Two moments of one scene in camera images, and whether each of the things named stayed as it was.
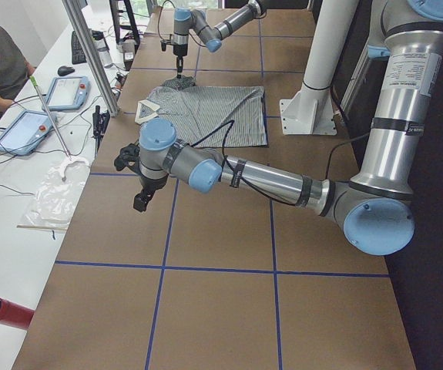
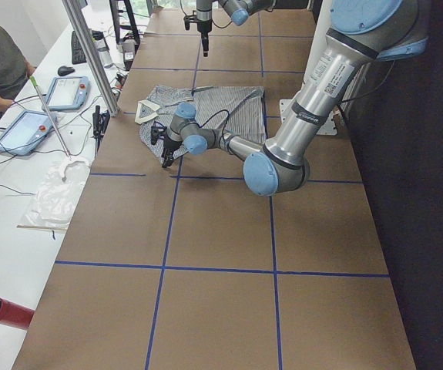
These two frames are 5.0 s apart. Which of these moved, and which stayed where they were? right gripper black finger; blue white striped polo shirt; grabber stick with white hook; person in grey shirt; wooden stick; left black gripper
Moved: left black gripper; right gripper black finger
Stayed: grabber stick with white hook; wooden stick; person in grey shirt; blue white striped polo shirt
